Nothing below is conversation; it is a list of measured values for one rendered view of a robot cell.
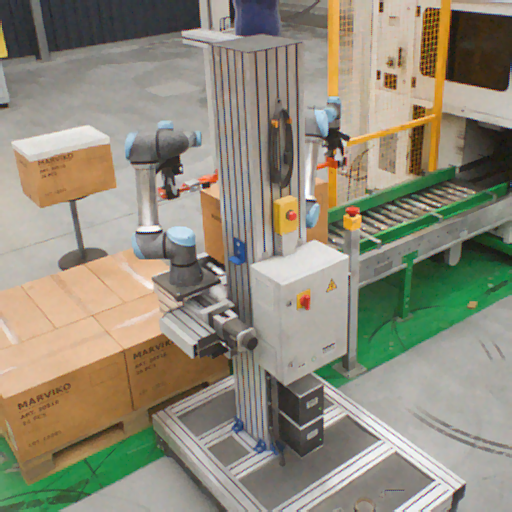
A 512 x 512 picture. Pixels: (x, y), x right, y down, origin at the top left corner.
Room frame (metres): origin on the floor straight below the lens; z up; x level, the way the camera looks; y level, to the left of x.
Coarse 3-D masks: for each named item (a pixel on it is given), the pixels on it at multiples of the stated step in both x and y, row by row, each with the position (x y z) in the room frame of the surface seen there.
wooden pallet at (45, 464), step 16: (192, 384) 2.91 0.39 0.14; (208, 384) 2.97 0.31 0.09; (160, 400) 2.79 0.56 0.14; (176, 400) 2.93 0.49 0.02; (128, 416) 2.69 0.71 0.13; (144, 416) 2.74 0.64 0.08; (0, 432) 2.73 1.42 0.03; (96, 432) 2.59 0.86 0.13; (112, 432) 2.69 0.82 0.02; (128, 432) 2.68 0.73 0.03; (80, 448) 2.59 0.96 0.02; (96, 448) 2.58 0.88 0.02; (32, 464) 2.40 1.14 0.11; (48, 464) 2.44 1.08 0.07; (64, 464) 2.48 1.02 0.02; (32, 480) 2.39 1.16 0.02
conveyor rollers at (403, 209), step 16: (416, 192) 4.52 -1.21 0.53; (432, 192) 4.51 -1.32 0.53; (448, 192) 4.50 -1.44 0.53; (464, 192) 4.49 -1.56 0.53; (384, 208) 4.29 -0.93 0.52; (400, 208) 4.28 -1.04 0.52; (416, 208) 4.20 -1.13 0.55; (432, 208) 4.19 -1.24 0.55; (336, 224) 4.04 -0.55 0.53; (368, 224) 4.04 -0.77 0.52; (384, 224) 4.03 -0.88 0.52; (336, 240) 3.79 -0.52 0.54
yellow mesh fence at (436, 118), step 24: (336, 0) 4.28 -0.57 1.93; (336, 24) 4.28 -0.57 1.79; (336, 48) 4.28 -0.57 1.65; (336, 72) 4.28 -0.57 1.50; (432, 120) 4.84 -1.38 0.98; (432, 144) 4.88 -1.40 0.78; (384, 168) 4.58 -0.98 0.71; (432, 168) 4.86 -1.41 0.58; (336, 192) 4.29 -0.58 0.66; (360, 192) 4.45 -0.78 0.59
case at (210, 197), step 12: (204, 192) 3.39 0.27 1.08; (216, 192) 3.37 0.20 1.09; (324, 192) 3.43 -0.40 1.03; (204, 204) 3.40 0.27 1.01; (216, 204) 3.29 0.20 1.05; (324, 204) 3.43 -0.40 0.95; (204, 216) 3.41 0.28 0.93; (216, 216) 3.30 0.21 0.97; (324, 216) 3.43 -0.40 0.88; (204, 228) 3.42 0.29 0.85; (216, 228) 3.31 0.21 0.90; (312, 228) 3.38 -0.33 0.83; (324, 228) 3.43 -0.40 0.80; (204, 240) 3.43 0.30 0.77; (216, 240) 3.32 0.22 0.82; (312, 240) 3.38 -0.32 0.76; (324, 240) 3.43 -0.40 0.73; (216, 252) 3.33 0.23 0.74
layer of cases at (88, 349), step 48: (48, 288) 3.36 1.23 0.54; (96, 288) 3.33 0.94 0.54; (144, 288) 3.30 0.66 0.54; (0, 336) 2.88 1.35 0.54; (48, 336) 2.86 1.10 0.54; (96, 336) 2.84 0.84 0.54; (144, 336) 2.81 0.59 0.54; (0, 384) 2.48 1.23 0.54; (48, 384) 2.49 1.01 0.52; (96, 384) 2.62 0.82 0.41; (144, 384) 2.75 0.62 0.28; (48, 432) 2.46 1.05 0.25
